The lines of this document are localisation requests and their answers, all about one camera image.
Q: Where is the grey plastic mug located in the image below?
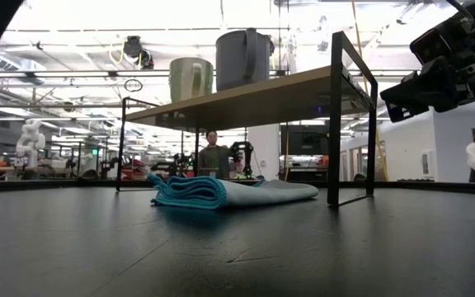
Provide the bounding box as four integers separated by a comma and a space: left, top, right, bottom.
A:
215, 27, 272, 92

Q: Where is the green ribbed ceramic mug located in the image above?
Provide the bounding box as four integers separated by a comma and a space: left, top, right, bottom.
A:
168, 57, 214, 104

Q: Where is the black monitor screen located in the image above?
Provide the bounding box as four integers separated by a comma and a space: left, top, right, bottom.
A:
280, 125, 330, 157

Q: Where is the folded grey cloth blue edge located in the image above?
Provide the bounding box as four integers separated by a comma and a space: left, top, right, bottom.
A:
146, 172, 320, 210

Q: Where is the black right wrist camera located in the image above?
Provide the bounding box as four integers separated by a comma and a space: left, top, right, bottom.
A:
409, 18, 465, 65

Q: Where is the white wall dispenser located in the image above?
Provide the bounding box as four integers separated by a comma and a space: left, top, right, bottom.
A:
421, 150, 436, 179

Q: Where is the yellow hanging cable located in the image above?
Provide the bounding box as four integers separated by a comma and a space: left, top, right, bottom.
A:
350, 0, 390, 182

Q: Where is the wooden shelf with black frame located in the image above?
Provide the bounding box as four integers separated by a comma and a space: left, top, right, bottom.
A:
115, 31, 379, 207

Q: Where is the black cable ring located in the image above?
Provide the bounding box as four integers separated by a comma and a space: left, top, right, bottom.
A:
123, 78, 143, 93

